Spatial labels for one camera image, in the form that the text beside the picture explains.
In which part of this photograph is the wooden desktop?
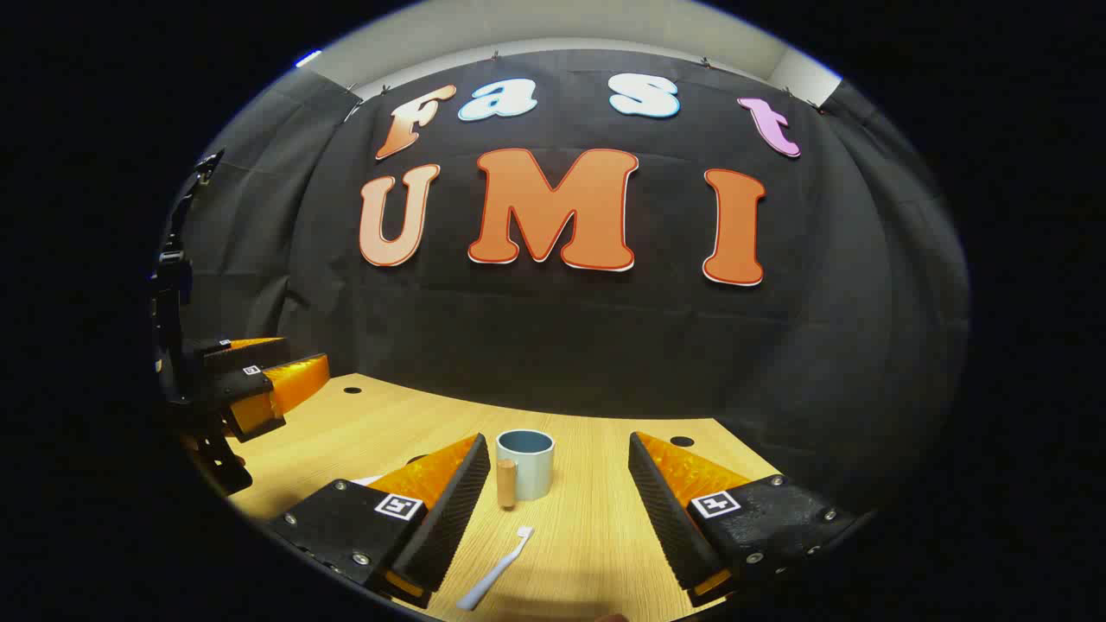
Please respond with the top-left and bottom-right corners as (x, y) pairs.
(226, 373), (783, 622)

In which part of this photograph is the black backdrop cloth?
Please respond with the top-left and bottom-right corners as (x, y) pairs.
(151, 48), (973, 511)

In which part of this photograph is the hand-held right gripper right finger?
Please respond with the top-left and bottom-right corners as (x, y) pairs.
(627, 431), (865, 608)

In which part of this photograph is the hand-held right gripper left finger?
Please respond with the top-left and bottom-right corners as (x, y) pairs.
(264, 432), (493, 610)

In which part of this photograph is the white toothbrush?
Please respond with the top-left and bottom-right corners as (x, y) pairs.
(456, 525), (535, 612)

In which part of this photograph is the pale blue cup wooden handle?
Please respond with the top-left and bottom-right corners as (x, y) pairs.
(495, 429), (556, 511)

